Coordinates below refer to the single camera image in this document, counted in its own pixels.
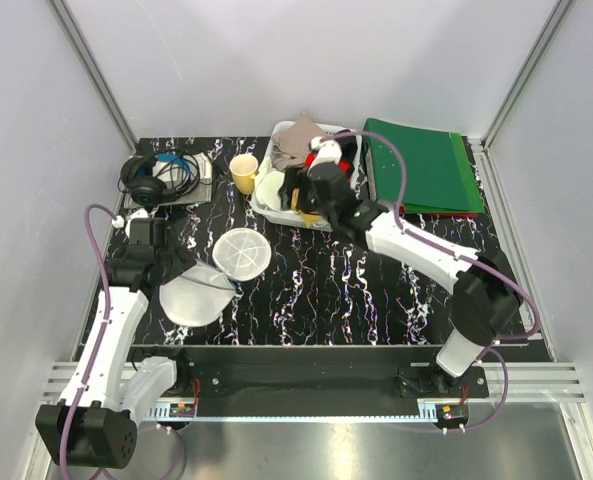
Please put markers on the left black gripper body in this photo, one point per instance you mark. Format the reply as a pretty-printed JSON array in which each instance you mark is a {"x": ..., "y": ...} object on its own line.
[{"x": 176, "y": 259}]

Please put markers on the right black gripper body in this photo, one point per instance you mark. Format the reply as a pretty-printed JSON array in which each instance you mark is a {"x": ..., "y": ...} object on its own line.
[{"x": 307, "y": 200}]

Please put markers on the white bra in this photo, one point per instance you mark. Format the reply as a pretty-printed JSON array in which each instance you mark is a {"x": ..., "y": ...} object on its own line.
[{"x": 267, "y": 190}]

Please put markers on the white mesh laundry bag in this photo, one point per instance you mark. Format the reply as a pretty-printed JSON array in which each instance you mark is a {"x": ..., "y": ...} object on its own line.
[{"x": 197, "y": 297}]

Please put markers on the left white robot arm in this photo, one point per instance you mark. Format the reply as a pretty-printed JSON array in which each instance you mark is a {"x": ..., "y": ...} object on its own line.
[{"x": 95, "y": 421}]

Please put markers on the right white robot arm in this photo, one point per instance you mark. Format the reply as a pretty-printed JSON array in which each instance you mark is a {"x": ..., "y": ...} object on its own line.
[{"x": 482, "y": 285}]

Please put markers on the white plastic laundry basket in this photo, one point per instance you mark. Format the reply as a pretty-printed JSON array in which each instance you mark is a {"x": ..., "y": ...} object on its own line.
[{"x": 290, "y": 217}]

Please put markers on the red and black garment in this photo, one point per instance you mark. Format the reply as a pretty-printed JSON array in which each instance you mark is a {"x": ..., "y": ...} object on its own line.
[{"x": 343, "y": 167}]

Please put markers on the yellow garment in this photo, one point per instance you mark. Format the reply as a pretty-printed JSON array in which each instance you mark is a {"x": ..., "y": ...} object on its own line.
[{"x": 312, "y": 220}]

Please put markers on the beige garment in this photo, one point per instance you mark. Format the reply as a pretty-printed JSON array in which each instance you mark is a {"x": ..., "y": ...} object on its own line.
[{"x": 292, "y": 145}]

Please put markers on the silver tray with items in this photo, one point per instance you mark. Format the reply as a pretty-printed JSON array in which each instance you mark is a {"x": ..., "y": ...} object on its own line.
[{"x": 191, "y": 180}]

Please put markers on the black headphones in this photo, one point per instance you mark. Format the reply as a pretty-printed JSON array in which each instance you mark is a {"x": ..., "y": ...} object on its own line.
[{"x": 146, "y": 182}]

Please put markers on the yellow mug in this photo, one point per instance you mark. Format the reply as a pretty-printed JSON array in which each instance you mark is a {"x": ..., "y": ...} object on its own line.
[{"x": 244, "y": 169}]

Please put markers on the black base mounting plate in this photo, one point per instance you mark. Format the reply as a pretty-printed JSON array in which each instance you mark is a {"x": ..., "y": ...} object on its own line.
[{"x": 317, "y": 382}]

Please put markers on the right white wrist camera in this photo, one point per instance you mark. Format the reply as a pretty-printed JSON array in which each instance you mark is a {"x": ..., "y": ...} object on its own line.
[{"x": 323, "y": 151}]

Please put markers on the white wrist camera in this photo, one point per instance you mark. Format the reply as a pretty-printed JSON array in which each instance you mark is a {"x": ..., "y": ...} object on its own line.
[
  {"x": 125, "y": 223},
  {"x": 323, "y": 151}
]

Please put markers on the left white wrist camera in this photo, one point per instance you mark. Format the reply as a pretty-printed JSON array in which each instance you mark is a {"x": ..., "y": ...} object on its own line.
[{"x": 125, "y": 223}]

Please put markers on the green ring binder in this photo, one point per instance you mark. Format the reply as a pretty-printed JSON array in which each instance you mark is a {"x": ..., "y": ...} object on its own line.
[{"x": 439, "y": 177}]

